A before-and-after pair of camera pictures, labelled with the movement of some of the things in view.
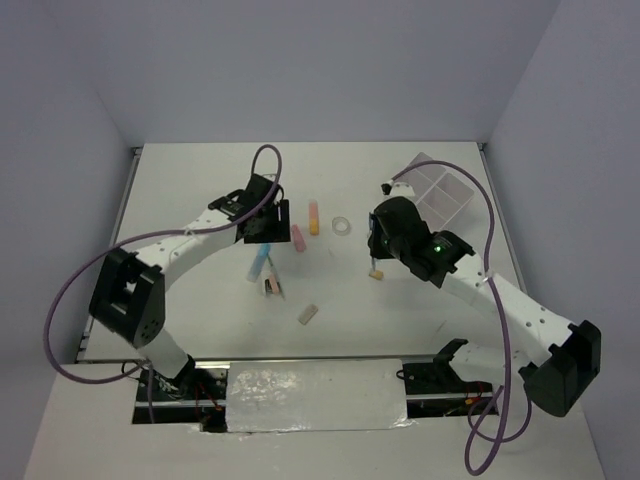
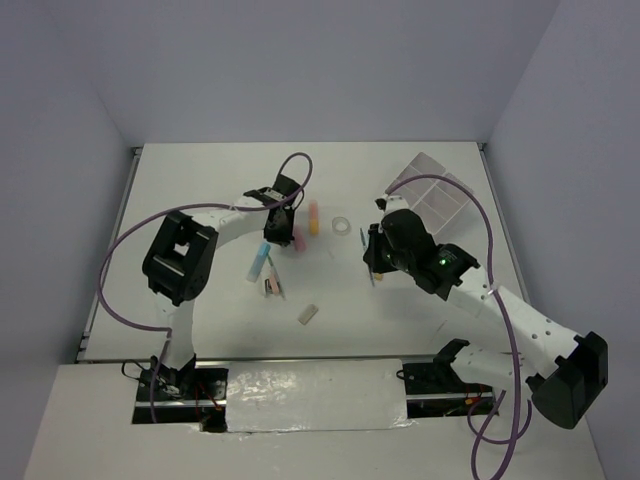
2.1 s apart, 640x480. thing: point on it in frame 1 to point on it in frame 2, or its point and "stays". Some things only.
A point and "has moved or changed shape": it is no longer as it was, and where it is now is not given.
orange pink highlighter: (314, 218) stays
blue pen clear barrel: (371, 221) has moved or changed shape
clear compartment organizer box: (439, 195) stays
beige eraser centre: (308, 314) stays
